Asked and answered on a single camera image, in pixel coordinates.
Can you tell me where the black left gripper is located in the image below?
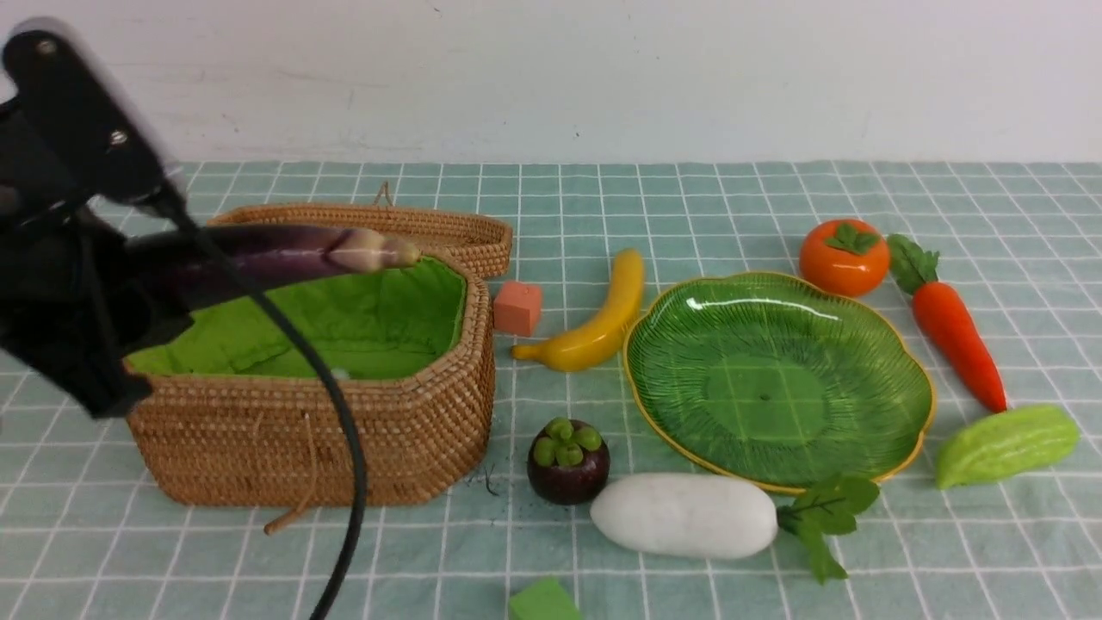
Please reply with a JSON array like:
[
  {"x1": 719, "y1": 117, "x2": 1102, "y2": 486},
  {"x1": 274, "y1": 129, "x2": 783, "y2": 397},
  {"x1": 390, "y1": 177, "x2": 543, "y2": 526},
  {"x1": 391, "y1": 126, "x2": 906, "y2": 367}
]
[{"x1": 0, "y1": 104, "x2": 207, "y2": 420}]

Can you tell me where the purple eggplant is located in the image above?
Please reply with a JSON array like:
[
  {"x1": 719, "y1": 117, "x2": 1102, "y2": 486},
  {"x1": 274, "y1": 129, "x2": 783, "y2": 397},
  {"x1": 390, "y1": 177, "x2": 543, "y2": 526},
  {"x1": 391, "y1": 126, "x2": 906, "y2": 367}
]
[{"x1": 194, "y1": 224, "x2": 422, "y2": 289}]

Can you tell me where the yellow banana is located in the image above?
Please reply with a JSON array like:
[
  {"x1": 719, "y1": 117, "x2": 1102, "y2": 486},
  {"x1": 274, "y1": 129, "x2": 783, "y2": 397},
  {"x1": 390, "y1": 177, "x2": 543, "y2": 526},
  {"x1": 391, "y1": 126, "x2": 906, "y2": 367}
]
[{"x1": 511, "y1": 250, "x2": 646, "y2": 373}]

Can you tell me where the dark purple mangosteen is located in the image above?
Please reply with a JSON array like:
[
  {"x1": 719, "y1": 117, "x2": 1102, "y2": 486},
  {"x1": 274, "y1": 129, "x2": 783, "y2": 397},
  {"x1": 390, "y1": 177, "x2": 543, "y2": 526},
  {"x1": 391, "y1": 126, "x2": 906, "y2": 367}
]
[{"x1": 527, "y1": 417, "x2": 611, "y2": 505}]

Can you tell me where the white radish with leaves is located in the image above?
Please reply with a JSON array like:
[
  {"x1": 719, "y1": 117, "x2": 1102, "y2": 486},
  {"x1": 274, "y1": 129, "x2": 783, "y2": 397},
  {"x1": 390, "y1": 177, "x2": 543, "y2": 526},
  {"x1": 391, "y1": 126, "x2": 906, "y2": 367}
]
[{"x1": 590, "y1": 474, "x2": 879, "y2": 584}]

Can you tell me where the orange persimmon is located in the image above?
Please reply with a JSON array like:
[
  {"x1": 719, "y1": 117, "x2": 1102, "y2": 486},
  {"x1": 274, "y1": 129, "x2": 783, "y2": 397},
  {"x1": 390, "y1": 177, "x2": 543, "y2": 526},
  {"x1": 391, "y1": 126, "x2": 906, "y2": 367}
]
[{"x1": 798, "y1": 219, "x2": 892, "y2": 298}]

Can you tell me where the orange carrot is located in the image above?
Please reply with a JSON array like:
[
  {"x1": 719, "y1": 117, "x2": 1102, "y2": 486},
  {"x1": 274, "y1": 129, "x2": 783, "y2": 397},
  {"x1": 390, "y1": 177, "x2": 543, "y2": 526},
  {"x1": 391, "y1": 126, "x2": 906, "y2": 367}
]
[{"x1": 885, "y1": 233, "x2": 1008, "y2": 413}]

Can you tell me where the light green bitter gourd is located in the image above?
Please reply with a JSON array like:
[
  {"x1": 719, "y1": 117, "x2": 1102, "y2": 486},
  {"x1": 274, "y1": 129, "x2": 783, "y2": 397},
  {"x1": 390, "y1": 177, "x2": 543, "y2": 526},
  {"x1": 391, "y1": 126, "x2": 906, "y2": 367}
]
[{"x1": 934, "y1": 404, "x2": 1080, "y2": 490}]

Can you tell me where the woven wicker basket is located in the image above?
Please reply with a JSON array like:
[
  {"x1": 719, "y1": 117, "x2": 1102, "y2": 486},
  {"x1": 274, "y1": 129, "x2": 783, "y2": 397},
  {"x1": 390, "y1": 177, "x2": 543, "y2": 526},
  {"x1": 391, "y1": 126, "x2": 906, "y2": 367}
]
[{"x1": 121, "y1": 244, "x2": 498, "y2": 509}]

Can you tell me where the woven wicker basket lid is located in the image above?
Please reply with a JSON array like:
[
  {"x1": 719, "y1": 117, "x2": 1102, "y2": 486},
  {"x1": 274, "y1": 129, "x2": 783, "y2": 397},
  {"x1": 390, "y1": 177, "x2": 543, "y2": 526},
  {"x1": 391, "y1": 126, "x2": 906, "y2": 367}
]
[{"x1": 209, "y1": 182, "x2": 514, "y2": 279}]

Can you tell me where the salmon pink foam cube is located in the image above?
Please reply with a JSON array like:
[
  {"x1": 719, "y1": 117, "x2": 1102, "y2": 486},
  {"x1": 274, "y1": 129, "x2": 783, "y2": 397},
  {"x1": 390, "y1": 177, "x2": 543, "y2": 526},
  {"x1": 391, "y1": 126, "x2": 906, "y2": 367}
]
[{"x1": 493, "y1": 280, "x2": 543, "y2": 338}]

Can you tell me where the green foam cube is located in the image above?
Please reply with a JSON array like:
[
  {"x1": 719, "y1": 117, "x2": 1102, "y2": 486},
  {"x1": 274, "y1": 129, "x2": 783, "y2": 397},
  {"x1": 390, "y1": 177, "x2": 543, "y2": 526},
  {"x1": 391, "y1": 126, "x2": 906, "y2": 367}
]
[{"x1": 508, "y1": 577, "x2": 582, "y2": 620}]

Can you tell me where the green checkered tablecloth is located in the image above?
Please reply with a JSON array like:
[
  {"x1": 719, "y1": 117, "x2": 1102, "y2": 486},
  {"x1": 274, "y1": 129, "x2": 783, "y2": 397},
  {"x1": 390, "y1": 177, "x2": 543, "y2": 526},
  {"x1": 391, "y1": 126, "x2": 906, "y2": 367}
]
[{"x1": 1, "y1": 161, "x2": 1101, "y2": 619}]

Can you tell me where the green leaf-shaped glass plate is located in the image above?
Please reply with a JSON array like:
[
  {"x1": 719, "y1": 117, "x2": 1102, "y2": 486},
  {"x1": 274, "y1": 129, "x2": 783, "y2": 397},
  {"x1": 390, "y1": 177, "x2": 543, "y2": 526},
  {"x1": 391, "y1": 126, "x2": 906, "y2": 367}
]
[{"x1": 622, "y1": 271, "x2": 938, "y2": 494}]

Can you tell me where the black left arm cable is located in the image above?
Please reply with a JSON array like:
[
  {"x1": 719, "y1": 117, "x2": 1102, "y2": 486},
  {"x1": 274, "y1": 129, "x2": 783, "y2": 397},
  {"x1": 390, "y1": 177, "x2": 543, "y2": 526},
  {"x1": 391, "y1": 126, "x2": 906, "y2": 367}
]
[{"x1": 151, "y1": 185, "x2": 369, "y2": 620}]

